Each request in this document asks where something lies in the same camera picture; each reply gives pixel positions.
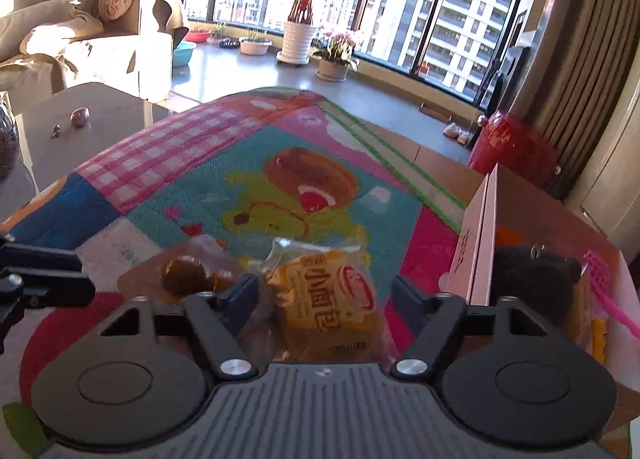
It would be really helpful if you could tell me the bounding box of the pink plastic basket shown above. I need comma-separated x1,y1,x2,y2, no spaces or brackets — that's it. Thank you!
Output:
582,250,640,330

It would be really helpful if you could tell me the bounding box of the yellow plastic toy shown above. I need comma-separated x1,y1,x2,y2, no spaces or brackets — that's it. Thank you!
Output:
590,319,610,367

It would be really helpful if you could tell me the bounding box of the bread bun packet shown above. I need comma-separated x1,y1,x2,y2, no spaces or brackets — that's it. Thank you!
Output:
240,234,401,365

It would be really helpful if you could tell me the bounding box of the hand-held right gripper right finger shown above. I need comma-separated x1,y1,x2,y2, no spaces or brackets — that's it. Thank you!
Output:
390,275,551,380

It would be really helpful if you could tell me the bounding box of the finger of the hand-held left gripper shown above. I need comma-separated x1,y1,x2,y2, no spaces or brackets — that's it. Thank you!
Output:
0,234,96,355

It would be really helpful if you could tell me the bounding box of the grey coffee table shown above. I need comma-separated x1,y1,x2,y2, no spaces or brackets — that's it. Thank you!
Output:
15,82,201,190

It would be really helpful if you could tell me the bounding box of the black pouch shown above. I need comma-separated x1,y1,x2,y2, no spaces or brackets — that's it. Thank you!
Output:
492,245,583,325

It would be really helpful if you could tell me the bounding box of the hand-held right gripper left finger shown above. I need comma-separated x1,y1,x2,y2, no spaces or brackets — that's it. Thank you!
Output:
100,274,261,380

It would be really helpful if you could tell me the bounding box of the red plastic container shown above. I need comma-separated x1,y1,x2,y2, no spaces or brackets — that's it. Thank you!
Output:
467,110,558,190

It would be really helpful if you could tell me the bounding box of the pink oblong planter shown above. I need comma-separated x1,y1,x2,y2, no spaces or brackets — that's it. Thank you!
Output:
239,29,273,56

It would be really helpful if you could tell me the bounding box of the colourful printed blanket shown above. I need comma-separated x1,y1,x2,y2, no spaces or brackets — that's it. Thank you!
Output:
0,86,471,459

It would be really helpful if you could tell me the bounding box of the brown pastry packet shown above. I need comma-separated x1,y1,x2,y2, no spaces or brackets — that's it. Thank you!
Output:
117,234,251,300

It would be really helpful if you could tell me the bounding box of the flowering potted plant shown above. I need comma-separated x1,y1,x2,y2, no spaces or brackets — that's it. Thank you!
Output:
312,26,363,82

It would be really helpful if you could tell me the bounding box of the beige sofa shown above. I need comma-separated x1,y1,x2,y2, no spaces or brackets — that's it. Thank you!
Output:
0,0,188,105

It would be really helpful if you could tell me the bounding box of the beige curtain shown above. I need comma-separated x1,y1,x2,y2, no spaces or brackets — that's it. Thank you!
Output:
520,0,640,200

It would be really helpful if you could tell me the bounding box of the blue basin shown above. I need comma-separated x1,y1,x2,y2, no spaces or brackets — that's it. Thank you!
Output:
172,42,197,67

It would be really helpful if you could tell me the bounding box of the tall plant in white pot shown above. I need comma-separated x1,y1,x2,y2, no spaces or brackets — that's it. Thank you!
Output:
276,0,346,69

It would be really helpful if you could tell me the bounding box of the brown cloth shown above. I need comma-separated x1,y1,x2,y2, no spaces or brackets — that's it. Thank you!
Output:
135,0,190,47

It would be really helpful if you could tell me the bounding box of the large window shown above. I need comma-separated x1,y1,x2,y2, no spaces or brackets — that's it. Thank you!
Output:
177,0,566,105

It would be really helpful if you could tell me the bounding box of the pink cardboard box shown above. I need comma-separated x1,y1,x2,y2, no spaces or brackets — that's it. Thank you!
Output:
440,163,640,435

